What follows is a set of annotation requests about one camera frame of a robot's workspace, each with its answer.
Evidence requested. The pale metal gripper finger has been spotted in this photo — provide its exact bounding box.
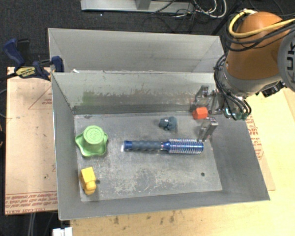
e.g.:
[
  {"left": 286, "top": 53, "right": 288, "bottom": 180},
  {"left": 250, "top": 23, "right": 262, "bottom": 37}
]
[
  {"left": 198, "top": 117, "right": 219, "bottom": 143},
  {"left": 190, "top": 85, "right": 210, "bottom": 112}
]

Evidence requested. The orange-red small block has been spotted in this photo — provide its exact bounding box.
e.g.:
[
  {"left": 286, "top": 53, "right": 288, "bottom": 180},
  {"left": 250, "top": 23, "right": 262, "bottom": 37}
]
[{"left": 191, "top": 106, "right": 209, "bottom": 121}]

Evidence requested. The dark green small toy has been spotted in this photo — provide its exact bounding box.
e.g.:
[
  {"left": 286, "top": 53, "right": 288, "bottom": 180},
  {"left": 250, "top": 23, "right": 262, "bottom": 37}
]
[{"left": 158, "top": 116, "right": 178, "bottom": 132}]

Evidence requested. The blue hairbrush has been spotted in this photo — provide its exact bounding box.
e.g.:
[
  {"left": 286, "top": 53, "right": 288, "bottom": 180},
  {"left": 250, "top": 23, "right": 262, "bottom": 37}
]
[{"left": 122, "top": 138, "right": 205, "bottom": 155}]

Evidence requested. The grey metal bin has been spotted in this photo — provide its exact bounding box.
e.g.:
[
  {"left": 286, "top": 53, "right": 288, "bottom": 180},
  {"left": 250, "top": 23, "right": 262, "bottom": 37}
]
[{"left": 48, "top": 28, "right": 271, "bottom": 221}]

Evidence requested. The green flower-shaped cup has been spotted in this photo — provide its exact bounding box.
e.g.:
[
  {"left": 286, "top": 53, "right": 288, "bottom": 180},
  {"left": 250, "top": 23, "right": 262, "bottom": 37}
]
[{"left": 74, "top": 124, "right": 109, "bottom": 158}]

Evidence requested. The yellow toy block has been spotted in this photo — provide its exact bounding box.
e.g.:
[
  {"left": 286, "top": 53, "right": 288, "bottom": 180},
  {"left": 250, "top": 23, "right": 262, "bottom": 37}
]
[{"left": 79, "top": 166, "right": 97, "bottom": 196}]

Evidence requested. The brown cardboard board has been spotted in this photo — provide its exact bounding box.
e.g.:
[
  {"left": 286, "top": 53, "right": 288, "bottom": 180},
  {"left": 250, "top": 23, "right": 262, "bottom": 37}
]
[{"left": 4, "top": 66, "right": 277, "bottom": 216}]

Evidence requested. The black cylinder on white bracket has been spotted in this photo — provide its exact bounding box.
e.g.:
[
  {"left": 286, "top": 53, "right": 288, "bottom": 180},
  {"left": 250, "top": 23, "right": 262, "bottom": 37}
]
[{"left": 261, "top": 81, "right": 287, "bottom": 98}]

